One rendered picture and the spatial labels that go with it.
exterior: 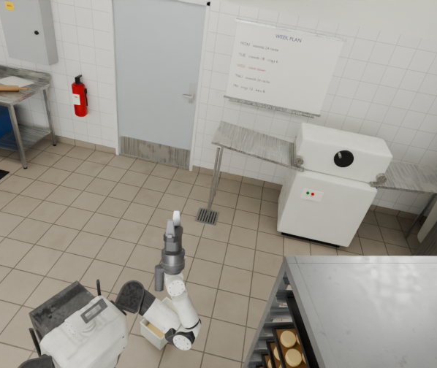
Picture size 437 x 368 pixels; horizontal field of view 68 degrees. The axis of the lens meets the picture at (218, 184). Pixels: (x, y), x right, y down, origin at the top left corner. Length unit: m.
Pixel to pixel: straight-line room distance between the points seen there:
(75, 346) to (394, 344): 0.98
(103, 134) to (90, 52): 1.06
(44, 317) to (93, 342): 0.21
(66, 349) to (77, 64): 3.68
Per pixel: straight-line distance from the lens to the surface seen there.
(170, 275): 1.27
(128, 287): 1.41
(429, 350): 1.01
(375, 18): 3.83
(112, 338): 1.36
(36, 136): 4.89
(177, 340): 1.43
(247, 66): 3.83
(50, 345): 1.36
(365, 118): 4.12
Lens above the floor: 2.52
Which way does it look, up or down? 35 degrees down
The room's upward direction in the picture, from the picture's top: 10 degrees clockwise
